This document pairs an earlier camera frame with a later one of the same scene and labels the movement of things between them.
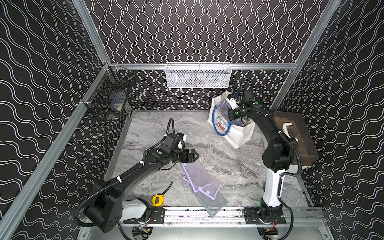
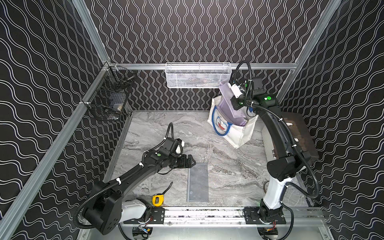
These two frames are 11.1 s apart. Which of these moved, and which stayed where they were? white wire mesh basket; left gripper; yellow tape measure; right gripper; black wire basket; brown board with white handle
Moved: left gripper; right gripper
Stayed: brown board with white handle; black wire basket; yellow tape measure; white wire mesh basket
